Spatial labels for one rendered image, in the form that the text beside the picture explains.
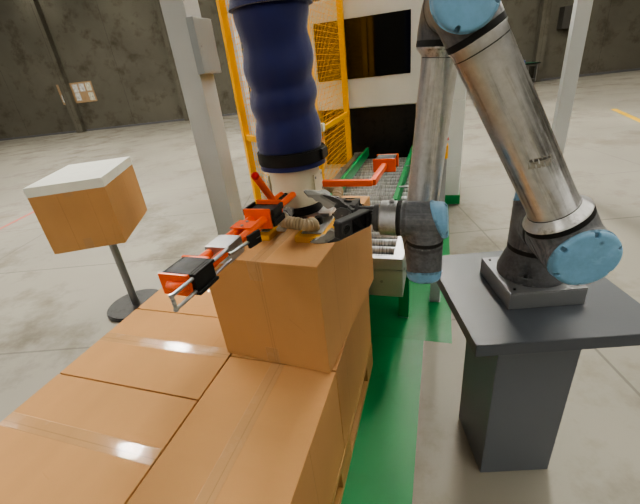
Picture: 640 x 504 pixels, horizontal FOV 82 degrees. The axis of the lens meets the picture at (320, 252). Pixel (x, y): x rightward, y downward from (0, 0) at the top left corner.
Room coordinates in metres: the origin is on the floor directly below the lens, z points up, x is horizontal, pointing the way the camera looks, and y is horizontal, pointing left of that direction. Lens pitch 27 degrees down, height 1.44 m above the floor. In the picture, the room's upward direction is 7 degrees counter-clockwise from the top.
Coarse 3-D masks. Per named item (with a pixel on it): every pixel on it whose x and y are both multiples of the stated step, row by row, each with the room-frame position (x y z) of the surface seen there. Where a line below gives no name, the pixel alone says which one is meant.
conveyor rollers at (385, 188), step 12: (360, 168) 3.40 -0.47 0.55; (372, 168) 3.36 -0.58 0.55; (396, 168) 3.28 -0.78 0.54; (384, 180) 2.96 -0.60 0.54; (396, 180) 2.92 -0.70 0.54; (408, 180) 2.89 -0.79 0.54; (348, 192) 2.78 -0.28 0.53; (360, 192) 2.75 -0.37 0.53; (372, 192) 2.66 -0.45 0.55; (384, 192) 2.62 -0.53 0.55; (372, 204) 2.45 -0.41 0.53; (372, 228) 2.01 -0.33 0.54; (372, 240) 1.83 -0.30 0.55; (384, 240) 1.81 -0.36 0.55; (396, 240) 1.79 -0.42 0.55; (372, 252) 1.73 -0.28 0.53; (384, 252) 1.71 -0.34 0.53
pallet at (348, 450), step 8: (368, 360) 1.36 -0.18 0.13; (368, 368) 1.35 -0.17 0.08; (368, 376) 1.34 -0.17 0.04; (360, 392) 1.17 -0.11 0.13; (360, 400) 1.21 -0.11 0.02; (360, 408) 1.17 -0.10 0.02; (360, 416) 1.14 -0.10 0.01; (352, 424) 1.01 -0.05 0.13; (352, 432) 1.05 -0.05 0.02; (352, 440) 1.01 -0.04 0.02; (344, 448) 0.90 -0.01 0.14; (352, 448) 0.98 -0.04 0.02; (344, 456) 0.88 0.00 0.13; (344, 464) 0.87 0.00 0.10; (344, 472) 0.86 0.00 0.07; (344, 480) 0.85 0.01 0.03; (336, 488) 0.76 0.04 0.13; (336, 496) 0.80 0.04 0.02
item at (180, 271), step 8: (184, 256) 0.73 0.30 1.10; (192, 256) 0.72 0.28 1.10; (200, 256) 0.72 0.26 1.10; (176, 264) 0.69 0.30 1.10; (184, 264) 0.69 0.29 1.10; (192, 264) 0.68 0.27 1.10; (200, 264) 0.68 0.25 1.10; (160, 272) 0.67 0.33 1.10; (168, 272) 0.66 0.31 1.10; (176, 272) 0.66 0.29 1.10; (184, 272) 0.65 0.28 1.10; (160, 280) 0.66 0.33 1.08; (176, 280) 0.65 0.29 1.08; (184, 280) 0.64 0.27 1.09; (192, 288) 0.64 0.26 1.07
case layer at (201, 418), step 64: (128, 320) 1.33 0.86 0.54; (192, 320) 1.27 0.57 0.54; (64, 384) 0.98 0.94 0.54; (128, 384) 0.94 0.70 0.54; (192, 384) 0.91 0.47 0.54; (256, 384) 0.88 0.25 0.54; (320, 384) 0.85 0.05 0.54; (0, 448) 0.74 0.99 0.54; (64, 448) 0.72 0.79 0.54; (128, 448) 0.70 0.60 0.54; (192, 448) 0.67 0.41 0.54; (256, 448) 0.65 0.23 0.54; (320, 448) 0.69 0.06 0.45
